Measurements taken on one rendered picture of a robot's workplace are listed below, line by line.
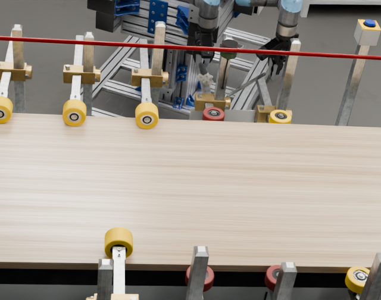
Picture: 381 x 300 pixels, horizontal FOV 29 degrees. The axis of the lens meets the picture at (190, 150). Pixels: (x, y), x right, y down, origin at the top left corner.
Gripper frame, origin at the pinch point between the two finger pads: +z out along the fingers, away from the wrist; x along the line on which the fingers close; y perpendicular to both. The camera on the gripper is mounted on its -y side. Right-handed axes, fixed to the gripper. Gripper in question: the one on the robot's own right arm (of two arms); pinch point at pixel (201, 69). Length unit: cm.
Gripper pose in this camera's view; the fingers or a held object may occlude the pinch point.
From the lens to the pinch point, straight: 311.6
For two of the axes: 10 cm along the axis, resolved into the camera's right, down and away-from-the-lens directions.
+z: -1.1, 7.8, 6.2
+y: -0.8, -6.3, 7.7
